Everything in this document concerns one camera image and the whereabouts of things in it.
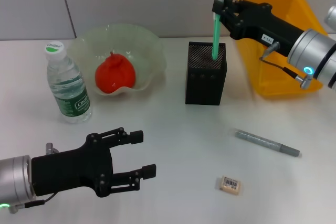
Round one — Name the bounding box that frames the grey pen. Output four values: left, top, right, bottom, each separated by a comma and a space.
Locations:
234, 128, 300, 157

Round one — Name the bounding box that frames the red pumpkin toy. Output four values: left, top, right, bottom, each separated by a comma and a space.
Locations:
94, 50, 137, 94

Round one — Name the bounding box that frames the pale green glass fruit bowl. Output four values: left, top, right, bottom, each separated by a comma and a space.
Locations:
68, 24, 167, 98

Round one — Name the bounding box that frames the clear green-label water bottle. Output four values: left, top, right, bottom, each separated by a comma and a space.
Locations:
44, 40, 93, 124

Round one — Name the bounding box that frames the black mesh pen holder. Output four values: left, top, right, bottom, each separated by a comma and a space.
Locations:
185, 41, 226, 106

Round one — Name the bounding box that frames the gripper cable with plugs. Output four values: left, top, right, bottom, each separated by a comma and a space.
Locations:
259, 41, 314, 88
9, 142, 59, 213

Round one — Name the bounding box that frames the yellow plastic bin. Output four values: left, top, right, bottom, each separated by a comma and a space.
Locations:
236, 0, 329, 100

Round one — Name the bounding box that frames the green pen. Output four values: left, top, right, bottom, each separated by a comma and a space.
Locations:
211, 0, 224, 61

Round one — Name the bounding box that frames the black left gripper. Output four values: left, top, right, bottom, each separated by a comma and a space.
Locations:
30, 126, 158, 198

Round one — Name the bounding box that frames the left gripper cable with plugs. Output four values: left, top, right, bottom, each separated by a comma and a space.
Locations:
9, 142, 59, 213

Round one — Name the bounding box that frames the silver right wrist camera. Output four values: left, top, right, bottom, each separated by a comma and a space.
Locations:
324, 5, 336, 30

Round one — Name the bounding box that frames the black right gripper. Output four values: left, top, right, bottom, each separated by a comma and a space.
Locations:
211, 0, 307, 57

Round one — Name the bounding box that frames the right gripper cable with plugs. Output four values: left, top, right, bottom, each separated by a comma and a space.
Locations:
259, 41, 314, 88

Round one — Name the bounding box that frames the beige eraser with barcode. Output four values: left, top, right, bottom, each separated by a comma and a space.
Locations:
219, 175, 241, 196

